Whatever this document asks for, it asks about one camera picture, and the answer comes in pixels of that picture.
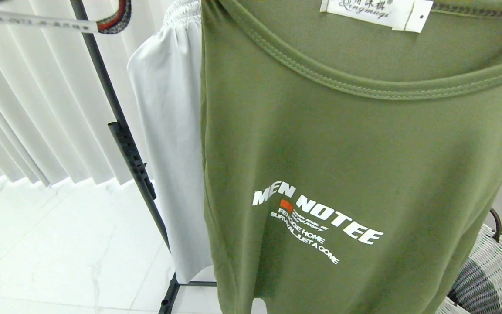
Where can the pale grey shorts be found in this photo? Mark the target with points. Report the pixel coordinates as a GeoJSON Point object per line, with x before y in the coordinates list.
{"type": "Point", "coordinates": [168, 131]}

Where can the green garment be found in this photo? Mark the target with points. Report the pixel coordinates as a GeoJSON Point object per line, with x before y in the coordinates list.
{"type": "Point", "coordinates": [364, 152]}

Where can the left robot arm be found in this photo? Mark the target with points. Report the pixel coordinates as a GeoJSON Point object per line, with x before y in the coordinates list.
{"type": "Point", "coordinates": [111, 24]}

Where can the black clothes rack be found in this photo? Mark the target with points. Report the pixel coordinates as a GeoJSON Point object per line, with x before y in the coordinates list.
{"type": "Point", "coordinates": [129, 148]}

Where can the white laundry basket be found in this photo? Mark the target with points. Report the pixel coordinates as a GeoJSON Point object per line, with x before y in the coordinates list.
{"type": "Point", "coordinates": [499, 270]}

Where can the white curtain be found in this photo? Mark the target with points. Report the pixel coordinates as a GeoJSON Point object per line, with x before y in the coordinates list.
{"type": "Point", "coordinates": [37, 87]}

